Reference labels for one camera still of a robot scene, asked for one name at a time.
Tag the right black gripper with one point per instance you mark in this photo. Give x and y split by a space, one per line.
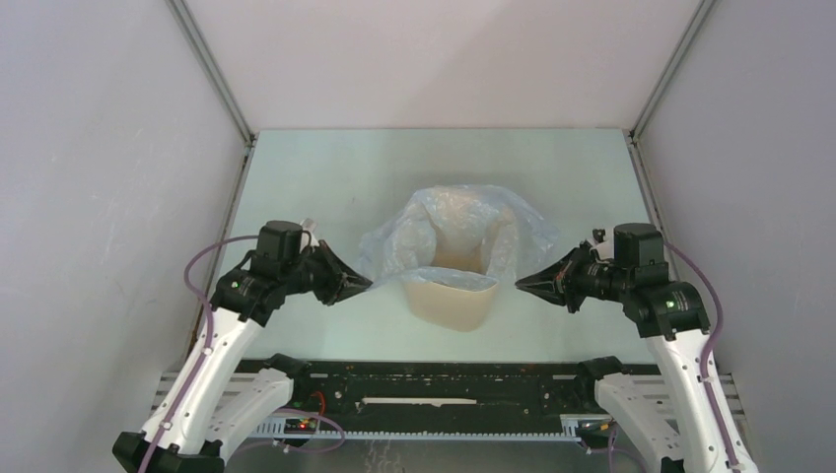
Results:
556 282

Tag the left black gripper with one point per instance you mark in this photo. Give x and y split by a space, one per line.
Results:
343 282

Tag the beige trash bin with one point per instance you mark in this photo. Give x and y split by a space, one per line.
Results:
451 307

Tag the blue plastic trash bag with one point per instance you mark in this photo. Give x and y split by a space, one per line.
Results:
538 243

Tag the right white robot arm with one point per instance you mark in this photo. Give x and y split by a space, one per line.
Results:
673 322

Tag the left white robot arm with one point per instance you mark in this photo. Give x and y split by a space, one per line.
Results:
192 430

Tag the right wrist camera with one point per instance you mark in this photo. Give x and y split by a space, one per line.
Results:
602 244

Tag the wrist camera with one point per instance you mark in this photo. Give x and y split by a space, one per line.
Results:
309 238
602 244

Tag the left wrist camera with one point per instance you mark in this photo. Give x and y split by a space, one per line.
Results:
309 238

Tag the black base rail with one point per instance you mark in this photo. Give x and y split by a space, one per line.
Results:
460 396

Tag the right metal frame post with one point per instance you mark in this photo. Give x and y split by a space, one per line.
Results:
694 27

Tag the metal frame post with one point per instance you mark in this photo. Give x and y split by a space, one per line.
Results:
694 27
207 61

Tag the silver aluminium base frame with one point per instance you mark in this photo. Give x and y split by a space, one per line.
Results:
651 387

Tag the left metal frame post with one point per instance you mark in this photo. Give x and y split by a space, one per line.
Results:
207 61

